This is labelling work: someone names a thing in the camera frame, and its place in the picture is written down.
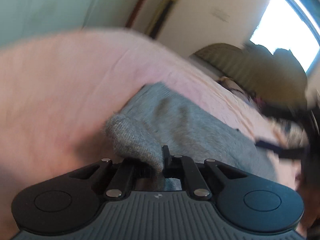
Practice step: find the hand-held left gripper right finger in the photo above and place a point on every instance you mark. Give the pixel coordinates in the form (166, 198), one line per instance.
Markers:
(166, 155)

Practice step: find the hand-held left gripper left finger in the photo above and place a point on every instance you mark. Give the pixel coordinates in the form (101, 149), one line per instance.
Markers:
(125, 172)

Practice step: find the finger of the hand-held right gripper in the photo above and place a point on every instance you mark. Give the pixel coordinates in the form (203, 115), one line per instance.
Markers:
(275, 150)
(282, 112)

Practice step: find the navy and grey sweater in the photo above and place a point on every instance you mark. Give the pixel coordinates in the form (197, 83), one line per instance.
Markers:
(187, 120)

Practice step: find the pink small item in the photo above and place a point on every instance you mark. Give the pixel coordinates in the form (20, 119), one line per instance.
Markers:
(258, 101)

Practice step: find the dark cloth on headboard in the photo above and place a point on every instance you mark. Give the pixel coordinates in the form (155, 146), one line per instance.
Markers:
(275, 57)

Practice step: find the pale pillow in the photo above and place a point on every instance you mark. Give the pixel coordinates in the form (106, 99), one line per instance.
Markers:
(232, 86)

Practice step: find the olive padded headboard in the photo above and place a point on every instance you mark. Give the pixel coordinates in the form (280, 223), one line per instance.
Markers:
(237, 62)

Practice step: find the bright window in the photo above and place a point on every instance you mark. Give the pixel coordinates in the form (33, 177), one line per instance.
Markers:
(282, 22)

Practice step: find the pink bed sheet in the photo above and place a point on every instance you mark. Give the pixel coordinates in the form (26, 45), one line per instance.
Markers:
(62, 80)

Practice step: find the white wall switch panel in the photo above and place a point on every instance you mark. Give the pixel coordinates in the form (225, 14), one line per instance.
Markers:
(221, 13)

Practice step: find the brown wooden door frame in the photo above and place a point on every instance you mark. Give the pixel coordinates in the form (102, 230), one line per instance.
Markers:
(140, 2)

